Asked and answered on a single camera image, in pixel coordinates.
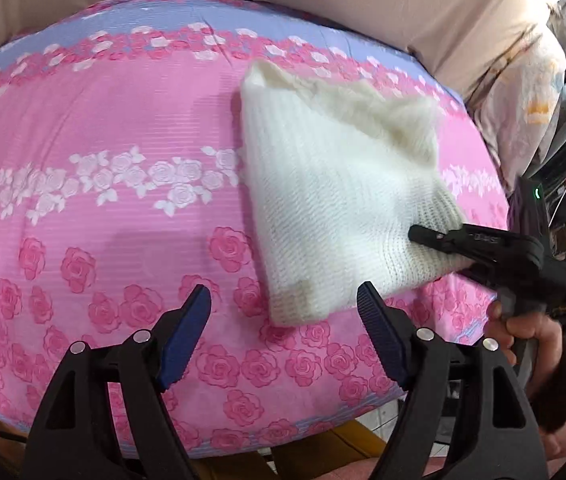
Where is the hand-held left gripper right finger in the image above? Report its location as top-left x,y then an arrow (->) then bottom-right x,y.
356,281 -> 549,480

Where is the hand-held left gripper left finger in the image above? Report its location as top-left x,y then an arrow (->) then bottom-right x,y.
22,284 -> 212,480

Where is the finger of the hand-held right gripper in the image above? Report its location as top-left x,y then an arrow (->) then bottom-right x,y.
408,224 -> 544,273
466,259 -> 520,290

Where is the white red black knit sweater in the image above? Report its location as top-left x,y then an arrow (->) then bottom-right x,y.
239,58 -> 469,326

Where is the person's right hand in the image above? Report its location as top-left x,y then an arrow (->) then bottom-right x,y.
486,300 -> 566,367

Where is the wooden board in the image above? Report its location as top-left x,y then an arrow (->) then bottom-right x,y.
198,420 -> 399,480

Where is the beige patterned pillow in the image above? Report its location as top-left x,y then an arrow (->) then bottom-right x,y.
468,25 -> 566,191

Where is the pink floral bed sheet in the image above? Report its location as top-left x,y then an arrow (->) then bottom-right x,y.
0,0 -> 511,461

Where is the beige backdrop cloth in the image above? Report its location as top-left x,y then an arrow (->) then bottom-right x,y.
0,0 -> 566,101

